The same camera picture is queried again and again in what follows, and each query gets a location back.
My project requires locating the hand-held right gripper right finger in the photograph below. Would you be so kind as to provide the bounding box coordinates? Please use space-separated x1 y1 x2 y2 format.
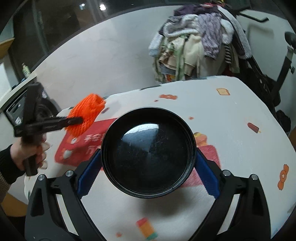
194 147 271 241

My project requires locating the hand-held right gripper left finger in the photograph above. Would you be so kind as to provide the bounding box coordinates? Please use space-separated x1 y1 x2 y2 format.
24 149 103 241

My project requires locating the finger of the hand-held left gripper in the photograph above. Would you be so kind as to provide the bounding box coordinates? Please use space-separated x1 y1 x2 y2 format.
58 116 84 128

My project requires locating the orange foam net sleeve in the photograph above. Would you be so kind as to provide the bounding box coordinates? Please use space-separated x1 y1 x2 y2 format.
65 93 107 137

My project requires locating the black round bowl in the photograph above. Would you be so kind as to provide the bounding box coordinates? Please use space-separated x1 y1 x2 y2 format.
100 107 197 199

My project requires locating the person's left forearm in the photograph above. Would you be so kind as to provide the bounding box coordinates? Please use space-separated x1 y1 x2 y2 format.
0 145 26 205

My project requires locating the person's left hand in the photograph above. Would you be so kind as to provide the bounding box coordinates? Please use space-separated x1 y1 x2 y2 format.
10 137 50 172

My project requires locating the dark grey washing machine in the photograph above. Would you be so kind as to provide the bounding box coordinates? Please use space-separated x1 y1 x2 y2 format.
5 87 62 131

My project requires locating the red printed flat packet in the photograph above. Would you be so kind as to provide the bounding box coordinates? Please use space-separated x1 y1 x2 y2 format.
54 117 119 172

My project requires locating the dark glass window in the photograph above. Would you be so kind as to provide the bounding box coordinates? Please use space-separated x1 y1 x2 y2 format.
11 0 116 70

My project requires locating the black exercise bike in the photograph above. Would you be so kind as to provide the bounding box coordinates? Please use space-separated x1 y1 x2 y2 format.
231 9 296 138

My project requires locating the pile of clothes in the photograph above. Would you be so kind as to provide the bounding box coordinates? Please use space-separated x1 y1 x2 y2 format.
148 3 252 84

